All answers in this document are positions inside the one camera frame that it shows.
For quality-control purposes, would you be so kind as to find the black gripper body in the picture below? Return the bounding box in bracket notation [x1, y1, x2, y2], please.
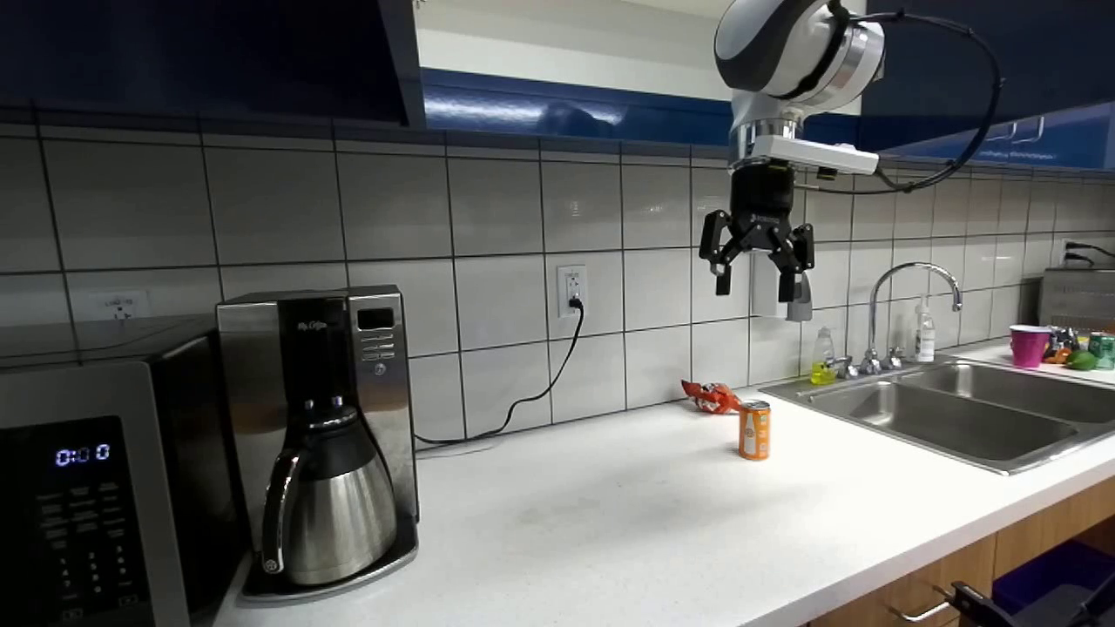
[700, 161, 816, 272]

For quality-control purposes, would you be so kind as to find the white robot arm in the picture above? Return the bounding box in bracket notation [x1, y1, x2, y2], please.
[700, 0, 886, 321]

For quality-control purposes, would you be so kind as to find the blue upper cupboard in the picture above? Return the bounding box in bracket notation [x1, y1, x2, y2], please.
[0, 0, 1115, 172]

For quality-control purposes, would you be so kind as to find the yellow dish soap bottle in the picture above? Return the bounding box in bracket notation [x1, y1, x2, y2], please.
[806, 329, 837, 387]

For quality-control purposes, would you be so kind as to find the chrome faucet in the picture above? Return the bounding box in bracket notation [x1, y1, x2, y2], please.
[841, 259, 964, 379]

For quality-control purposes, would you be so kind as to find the orange snack bag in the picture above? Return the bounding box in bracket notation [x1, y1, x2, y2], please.
[684, 379, 739, 413]

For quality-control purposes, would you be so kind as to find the clear soap bottle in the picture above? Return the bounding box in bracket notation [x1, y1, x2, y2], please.
[918, 307, 937, 361]

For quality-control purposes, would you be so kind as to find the pink cup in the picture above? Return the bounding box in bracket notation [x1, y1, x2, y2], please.
[1012, 323, 1053, 369]

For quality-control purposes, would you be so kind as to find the stainless steel sink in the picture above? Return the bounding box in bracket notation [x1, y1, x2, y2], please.
[772, 365, 1115, 475]

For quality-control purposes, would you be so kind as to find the grey box on counter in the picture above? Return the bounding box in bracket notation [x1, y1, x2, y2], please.
[1039, 268, 1115, 331]

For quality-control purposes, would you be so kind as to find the wooden lower cabinet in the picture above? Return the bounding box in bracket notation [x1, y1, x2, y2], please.
[808, 476, 1115, 627]

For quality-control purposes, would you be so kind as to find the steel coffee maker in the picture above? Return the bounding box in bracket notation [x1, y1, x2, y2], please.
[216, 285, 417, 600]

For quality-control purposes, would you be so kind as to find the steel coffee carafe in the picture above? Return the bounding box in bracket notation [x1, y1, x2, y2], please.
[258, 397, 396, 589]

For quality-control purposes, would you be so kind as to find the black microwave oven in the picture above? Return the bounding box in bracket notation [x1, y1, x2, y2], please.
[0, 329, 246, 627]

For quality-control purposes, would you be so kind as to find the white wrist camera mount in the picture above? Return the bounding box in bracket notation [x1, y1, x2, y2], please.
[742, 135, 878, 175]

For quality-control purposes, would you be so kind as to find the black power cord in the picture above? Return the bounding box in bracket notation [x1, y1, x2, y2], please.
[413, 297, 590, 453]

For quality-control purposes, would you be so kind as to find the white wall outlet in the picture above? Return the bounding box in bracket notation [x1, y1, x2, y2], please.
[556, 264, 590, 318]

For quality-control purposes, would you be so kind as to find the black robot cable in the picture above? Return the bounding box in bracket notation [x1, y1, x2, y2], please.
[797, 5, 1003, 197]

